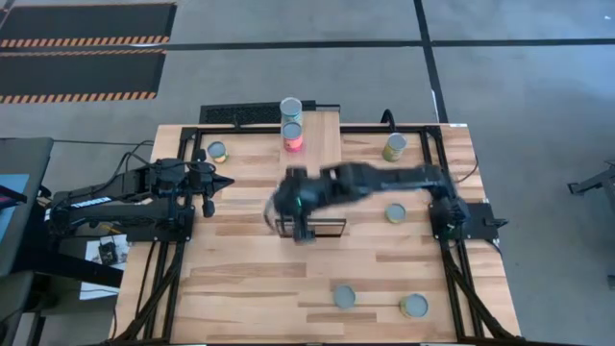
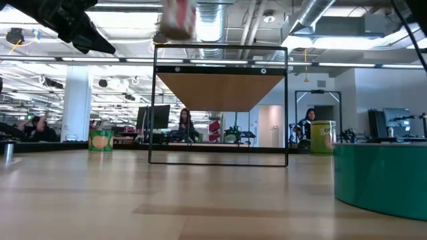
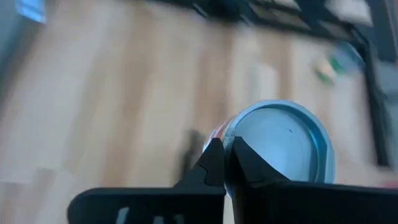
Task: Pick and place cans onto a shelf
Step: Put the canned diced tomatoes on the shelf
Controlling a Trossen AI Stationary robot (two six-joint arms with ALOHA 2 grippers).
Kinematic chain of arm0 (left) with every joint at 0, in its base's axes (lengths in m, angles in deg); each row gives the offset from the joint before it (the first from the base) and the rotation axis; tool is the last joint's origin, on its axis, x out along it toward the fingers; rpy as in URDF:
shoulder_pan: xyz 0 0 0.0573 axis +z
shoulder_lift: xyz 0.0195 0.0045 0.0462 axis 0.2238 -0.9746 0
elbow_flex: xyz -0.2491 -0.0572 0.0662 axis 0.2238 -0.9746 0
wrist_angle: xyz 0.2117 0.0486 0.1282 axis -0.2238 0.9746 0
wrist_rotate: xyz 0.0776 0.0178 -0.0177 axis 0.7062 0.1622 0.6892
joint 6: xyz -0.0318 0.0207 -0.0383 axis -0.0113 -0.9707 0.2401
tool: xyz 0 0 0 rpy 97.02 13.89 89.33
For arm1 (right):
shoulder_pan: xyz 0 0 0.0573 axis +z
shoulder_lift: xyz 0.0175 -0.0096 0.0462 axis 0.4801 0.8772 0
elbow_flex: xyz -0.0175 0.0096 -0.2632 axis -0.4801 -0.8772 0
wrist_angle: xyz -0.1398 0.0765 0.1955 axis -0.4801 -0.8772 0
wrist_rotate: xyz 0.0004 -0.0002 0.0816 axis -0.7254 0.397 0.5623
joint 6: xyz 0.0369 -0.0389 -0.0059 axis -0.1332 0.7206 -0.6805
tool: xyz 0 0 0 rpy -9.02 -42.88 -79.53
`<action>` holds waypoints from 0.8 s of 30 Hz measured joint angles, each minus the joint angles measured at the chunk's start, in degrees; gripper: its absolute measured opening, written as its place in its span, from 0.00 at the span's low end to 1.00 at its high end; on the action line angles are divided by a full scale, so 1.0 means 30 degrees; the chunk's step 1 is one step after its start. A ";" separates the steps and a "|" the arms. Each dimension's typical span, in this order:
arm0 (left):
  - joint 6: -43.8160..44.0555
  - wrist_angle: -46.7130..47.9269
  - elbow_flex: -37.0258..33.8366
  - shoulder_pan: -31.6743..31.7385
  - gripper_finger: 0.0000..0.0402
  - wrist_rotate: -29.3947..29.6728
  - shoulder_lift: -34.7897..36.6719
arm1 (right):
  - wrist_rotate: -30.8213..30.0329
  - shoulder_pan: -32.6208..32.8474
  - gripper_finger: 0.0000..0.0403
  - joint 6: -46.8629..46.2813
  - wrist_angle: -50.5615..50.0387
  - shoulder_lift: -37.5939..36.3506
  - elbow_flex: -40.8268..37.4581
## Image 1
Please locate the short yellow-green can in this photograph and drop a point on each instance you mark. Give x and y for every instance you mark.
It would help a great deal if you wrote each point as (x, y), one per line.
(396, 213)

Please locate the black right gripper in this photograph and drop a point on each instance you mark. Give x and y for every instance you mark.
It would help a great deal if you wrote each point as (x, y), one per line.
(300, 192)

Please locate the red tomato label can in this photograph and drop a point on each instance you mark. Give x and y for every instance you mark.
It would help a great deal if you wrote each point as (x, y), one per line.
(292, 139)

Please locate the black hazard-striped floor mat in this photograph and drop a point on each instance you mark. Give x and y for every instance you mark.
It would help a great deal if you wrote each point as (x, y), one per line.
(86, 21)
(77, 72)

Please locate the black frame wooden shelf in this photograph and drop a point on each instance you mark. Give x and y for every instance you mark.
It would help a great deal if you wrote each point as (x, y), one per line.
(319, 144)

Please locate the grey side desk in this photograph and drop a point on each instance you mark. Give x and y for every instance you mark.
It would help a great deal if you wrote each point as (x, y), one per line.
(24, 154)

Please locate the lime green olive can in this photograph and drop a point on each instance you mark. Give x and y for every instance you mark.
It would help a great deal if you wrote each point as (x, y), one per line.
(394, 146)

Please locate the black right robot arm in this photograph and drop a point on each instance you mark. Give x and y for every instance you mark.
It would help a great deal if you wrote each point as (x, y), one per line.
(408, 178)

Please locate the black aluminium table frame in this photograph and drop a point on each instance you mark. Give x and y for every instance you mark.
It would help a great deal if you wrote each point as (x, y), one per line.
(408, 129)

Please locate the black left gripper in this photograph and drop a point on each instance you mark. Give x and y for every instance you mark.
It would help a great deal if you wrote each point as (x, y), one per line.
(201, 179)

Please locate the yellow and green label can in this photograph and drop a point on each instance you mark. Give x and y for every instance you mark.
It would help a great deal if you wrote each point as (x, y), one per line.
(217, 151)

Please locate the white paper sheet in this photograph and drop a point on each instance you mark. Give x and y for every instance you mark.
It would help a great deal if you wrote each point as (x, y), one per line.
(91, 250)

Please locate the black keyboard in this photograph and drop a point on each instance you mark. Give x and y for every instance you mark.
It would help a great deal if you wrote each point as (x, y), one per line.
(240, 114)

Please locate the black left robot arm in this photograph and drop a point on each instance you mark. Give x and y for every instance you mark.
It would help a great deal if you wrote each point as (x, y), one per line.
(110, 192)

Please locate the yellow can grey lid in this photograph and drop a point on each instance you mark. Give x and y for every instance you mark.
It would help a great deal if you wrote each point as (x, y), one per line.
(414, 305)

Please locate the short dark green can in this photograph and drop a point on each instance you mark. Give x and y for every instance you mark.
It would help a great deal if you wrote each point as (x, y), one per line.
(344, 296)

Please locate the small black device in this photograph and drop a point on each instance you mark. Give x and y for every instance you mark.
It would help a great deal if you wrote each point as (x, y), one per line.
(108, 252)

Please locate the teal and cream label can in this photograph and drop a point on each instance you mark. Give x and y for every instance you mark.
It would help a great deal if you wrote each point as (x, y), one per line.
(291, 108)

